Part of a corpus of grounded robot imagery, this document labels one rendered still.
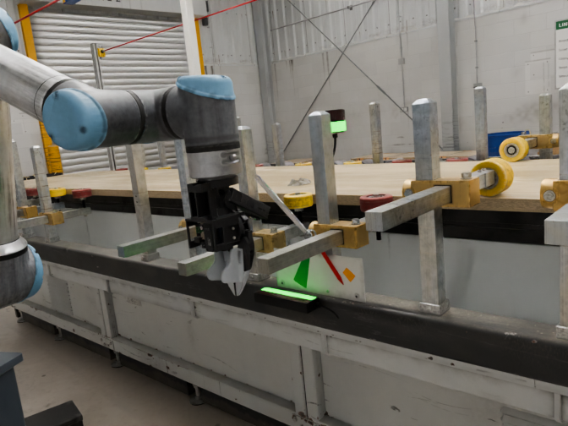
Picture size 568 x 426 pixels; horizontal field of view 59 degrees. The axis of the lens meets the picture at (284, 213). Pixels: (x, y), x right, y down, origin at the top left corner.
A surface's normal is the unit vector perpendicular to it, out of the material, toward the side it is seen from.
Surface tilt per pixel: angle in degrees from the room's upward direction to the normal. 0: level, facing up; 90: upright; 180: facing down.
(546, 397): 90
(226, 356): 90
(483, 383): 90
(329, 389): 90
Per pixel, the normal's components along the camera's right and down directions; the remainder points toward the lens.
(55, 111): -0.45, 0.23
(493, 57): -0.71, 0.19
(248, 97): 0.69, 0.06
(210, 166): -0.06, 0.18
